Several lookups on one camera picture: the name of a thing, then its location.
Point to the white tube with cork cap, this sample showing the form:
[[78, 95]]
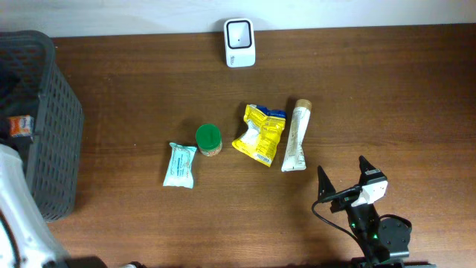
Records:
[[294, 159]]

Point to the teal wipes packet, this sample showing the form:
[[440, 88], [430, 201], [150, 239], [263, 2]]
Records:
[[179, 170]]

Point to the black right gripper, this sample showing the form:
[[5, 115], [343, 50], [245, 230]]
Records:
[[326, 186]]

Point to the green lid jar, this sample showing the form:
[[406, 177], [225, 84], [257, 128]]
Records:
[[209, 139]]

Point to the dark grey plastic basket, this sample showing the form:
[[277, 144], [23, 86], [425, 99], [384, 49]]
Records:
[[32, 84]]

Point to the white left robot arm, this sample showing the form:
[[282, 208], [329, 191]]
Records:
[[26, 240]]

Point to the yellow snack bag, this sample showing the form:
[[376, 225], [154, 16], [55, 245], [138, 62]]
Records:
[[260, 140]]

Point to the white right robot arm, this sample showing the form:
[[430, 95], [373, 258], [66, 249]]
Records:
[[383, 239]]

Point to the orange small carton box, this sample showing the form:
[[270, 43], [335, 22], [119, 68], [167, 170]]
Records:
[[21, 126]]

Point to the white barcode scanner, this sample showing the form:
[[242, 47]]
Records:
[[240, 45]]

